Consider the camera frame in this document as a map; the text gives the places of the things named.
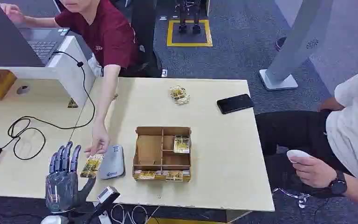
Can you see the person in red shirt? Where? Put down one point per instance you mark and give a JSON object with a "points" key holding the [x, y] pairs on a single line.
{"points": [[108, 34]]}

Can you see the black smartphone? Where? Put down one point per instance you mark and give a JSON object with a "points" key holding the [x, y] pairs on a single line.
{"points": [[235, 103]]}

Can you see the yellow card standing in box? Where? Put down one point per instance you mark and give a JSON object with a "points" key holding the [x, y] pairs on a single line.
{"points": [[181, 144]]}

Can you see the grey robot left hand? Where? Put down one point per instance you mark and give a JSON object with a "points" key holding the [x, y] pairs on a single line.
{"points": [[62, 188]]}

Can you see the loose pile of cards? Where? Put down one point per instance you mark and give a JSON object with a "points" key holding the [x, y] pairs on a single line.
{"points": [[179, 94]]}

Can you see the person in white shirt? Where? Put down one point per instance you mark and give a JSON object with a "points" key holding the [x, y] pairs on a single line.
{"points": [[349, 133]]}

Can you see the yellow printed card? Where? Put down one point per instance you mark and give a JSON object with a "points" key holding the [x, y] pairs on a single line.
{"points": [[91, 166]]}

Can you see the white desk riser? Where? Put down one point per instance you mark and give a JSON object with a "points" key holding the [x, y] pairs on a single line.
{"points": [[67, 66]]}

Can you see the grey flat power bank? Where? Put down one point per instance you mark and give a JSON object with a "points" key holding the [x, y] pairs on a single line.
{"points": [[112, 162]]}

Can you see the white handheld remote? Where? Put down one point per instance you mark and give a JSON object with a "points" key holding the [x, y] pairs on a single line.
{"points": [[298, 154]]}

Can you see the dark laptop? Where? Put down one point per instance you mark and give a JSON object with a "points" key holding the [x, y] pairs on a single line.
{"points": [[9, 40]]}

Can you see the person's hand at card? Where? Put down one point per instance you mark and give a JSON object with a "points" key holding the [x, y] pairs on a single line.
{"points": [[98, 139]]}

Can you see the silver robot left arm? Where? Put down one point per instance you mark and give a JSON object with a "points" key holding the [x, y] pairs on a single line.
{"points": [[54, 220]]}

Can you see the white stand column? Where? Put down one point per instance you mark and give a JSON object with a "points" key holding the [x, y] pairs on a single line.
{"points": [[293, 46]]}

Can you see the row of yellow cards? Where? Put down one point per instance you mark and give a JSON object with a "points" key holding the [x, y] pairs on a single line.
{"points": [[160, 175]]}

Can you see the wooden card box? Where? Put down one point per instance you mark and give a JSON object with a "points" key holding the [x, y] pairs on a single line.
{"points": [[154, 154]]}

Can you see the dark shoe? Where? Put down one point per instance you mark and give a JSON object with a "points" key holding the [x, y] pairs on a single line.
{"points": [[280, 43]]}

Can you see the black smartwatch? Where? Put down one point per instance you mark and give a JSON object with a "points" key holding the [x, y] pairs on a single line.
{"points": [[338, 185]]}

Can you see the black robot legs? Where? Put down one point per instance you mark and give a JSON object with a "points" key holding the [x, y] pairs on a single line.
{"points": [[182, 18]]}

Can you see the grey desk grommet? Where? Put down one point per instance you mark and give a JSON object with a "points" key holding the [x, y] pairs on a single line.
{"points": [[23, 90]]}

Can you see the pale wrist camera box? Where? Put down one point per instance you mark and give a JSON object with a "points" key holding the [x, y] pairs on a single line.
{"points": [[107, 195]]}

